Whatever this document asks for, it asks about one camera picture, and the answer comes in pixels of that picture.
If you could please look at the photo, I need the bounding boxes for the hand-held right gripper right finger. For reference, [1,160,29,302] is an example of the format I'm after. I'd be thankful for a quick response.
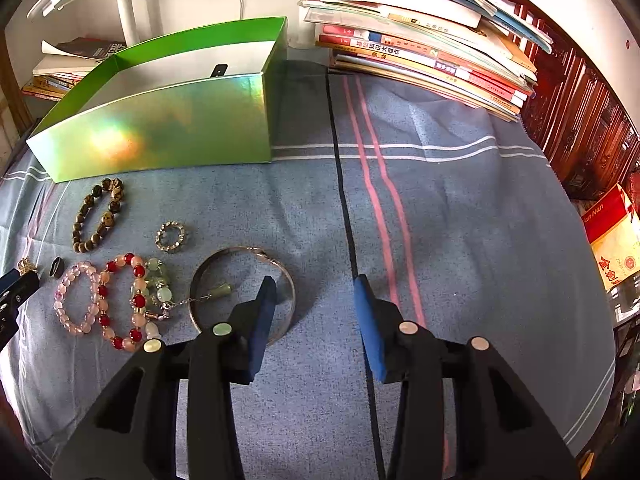
[353,275,581,480]

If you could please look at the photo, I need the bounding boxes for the small pile of books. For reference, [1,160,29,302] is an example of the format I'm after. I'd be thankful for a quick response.
[21,37,127,101]

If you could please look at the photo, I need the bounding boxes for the red and orange bead bracelet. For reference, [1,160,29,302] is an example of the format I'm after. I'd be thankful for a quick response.
[95,252,151,352]

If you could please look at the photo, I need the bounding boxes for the tall stack of books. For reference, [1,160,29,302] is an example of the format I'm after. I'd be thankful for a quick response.
[298,0,556,123]

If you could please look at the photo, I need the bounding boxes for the brown bead bracelet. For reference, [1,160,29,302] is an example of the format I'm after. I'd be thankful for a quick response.
[71,176,126,255]

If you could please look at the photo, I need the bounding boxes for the carved wooden headboard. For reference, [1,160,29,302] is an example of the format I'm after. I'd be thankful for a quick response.
[469,0,640,201]

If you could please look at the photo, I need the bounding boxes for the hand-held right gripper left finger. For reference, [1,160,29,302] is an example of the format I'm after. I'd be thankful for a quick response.
[52,276,278,480]

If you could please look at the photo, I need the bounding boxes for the white shelf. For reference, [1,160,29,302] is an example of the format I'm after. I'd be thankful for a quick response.
[27,0,321,48]

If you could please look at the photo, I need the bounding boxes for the green jade bracelet with chain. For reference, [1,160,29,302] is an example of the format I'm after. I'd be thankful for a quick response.
[131,257,233,341]

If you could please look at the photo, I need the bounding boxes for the small silver bead bracelet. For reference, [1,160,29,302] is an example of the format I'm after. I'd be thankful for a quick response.
[155,221,188,253]

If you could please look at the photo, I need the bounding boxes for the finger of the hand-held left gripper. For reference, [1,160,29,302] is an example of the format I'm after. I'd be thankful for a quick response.
[0,269,40,351]

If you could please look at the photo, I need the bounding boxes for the green cardboard box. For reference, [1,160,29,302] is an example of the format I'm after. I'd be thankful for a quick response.
[25,16,290,183]

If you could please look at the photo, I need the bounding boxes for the red and yellow bag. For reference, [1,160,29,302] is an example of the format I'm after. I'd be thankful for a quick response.
[580,183,640,292]

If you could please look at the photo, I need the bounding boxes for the pink bead bracelet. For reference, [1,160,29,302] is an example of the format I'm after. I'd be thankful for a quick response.
[54,260,101,335]

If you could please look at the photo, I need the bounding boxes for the silver bangle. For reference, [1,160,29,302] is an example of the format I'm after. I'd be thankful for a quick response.
[189,246,297,346]

